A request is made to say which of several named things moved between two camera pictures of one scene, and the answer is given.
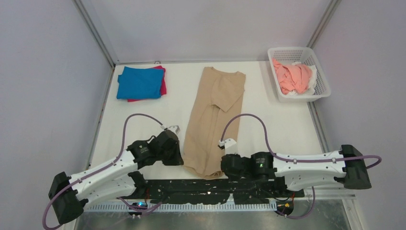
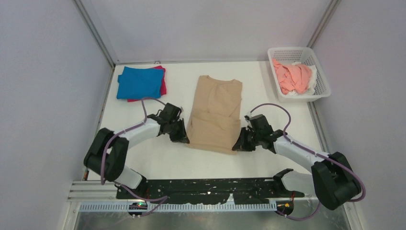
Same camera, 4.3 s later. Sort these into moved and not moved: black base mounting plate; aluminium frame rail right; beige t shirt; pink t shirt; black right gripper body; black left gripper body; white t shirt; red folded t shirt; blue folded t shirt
Moved: black left gripper body; black right gripper body; beige t shirt
Not moved: pink t shirt; black base mounting plate; white t shirt; blue folded t shirt; aluminium frame rail right; red folded t shirt
